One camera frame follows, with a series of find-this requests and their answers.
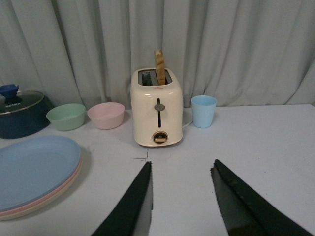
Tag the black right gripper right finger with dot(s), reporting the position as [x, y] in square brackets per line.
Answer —
[245, 212]

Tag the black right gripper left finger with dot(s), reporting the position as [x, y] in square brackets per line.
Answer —
[133, 214]

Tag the pink plastic plate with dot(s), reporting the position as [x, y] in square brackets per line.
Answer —
[43, 201]

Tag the blue plastic plate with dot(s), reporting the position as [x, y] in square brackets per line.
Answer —
[32, 169]

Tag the pink plastic bowl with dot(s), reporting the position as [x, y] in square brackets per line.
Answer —
[107, 115]

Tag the cream white toaster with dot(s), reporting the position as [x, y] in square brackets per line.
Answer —
[157, 109]

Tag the light blue cup right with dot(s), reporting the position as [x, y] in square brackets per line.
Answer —
[203, 109]

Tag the green plastic bowl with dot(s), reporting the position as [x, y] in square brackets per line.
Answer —
[67, 117]

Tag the dark blue saucepan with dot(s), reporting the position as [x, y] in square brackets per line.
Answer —
[25, 122]

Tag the bread slice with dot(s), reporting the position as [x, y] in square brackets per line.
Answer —
[160, 69]

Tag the glass lid with blue knob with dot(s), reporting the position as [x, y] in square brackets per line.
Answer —
[12, 100]

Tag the grey curtain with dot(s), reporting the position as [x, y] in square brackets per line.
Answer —
[242, 52]

